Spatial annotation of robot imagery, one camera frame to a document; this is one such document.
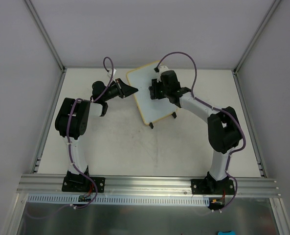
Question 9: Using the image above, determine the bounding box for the yellow framed small whiteboard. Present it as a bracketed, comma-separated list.
[126, 61, 178, 125]

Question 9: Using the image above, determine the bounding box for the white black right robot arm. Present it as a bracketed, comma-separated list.
[157, 69, 245, 194]

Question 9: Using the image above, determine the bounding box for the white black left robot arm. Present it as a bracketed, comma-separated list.
[55, 78, 138, 191]

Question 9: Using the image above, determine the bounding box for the blue object at bottom edge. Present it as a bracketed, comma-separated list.
[218, 231, 236, 235]

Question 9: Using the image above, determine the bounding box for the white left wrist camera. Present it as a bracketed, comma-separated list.
[108, 69, 117, 79]

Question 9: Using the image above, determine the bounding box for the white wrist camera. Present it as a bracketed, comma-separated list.
[108, 69, 117, 79]
[157, 65, 170, 82]

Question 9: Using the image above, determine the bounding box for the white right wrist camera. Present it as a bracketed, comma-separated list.
[157, 65, 170, 82]

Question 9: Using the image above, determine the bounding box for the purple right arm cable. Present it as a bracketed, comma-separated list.
[153, 51, 247, 177]

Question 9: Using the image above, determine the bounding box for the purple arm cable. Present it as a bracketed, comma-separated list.
[65, 57, 116, 209]
[153, 51, 247, 177]

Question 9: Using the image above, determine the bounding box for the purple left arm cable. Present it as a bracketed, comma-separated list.
[65, 57, 116, 209]

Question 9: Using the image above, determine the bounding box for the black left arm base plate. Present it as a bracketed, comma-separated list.
[62, 175, 106, 193]

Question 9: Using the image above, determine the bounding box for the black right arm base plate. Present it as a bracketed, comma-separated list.
[191, 178, 235, 195]

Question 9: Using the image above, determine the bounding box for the white slotted cable duct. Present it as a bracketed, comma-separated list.
[27, 193, 210, 207]

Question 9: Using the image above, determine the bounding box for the left aluminium frame post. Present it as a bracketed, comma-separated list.
[23, 0, 67, 73]

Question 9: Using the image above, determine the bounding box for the aluminium frame post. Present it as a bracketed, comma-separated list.
[23, 0, 67, 73]
[233, 0, 282, 74]

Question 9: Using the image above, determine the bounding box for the aluminium mounting rail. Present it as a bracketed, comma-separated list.
[16, 174, 282, 198]

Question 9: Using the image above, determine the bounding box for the right aluminium frame post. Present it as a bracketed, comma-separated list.
[233, 0, 282, 74]

